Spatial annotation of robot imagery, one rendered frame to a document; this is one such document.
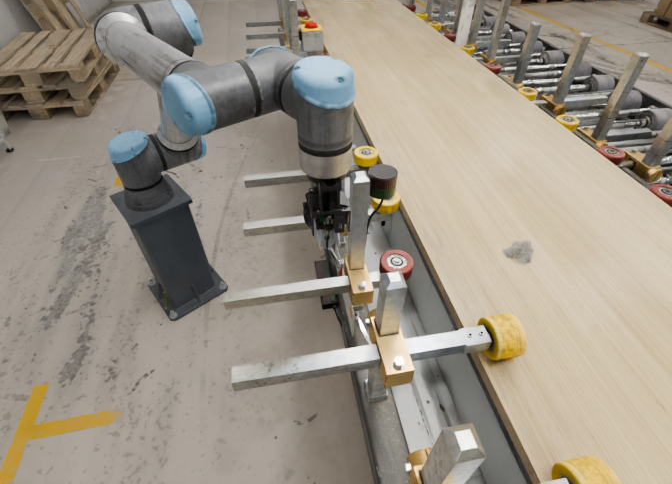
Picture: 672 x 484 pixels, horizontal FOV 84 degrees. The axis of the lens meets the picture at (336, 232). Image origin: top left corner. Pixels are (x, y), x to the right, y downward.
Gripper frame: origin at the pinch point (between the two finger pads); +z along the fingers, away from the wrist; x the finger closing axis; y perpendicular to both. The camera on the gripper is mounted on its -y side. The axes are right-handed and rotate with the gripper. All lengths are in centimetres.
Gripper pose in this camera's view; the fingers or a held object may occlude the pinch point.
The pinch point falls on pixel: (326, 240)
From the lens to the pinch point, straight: 80.1
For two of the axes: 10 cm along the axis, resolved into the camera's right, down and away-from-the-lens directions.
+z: 0.0, 7.3, 6.8
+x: 9.9, -1.2, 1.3
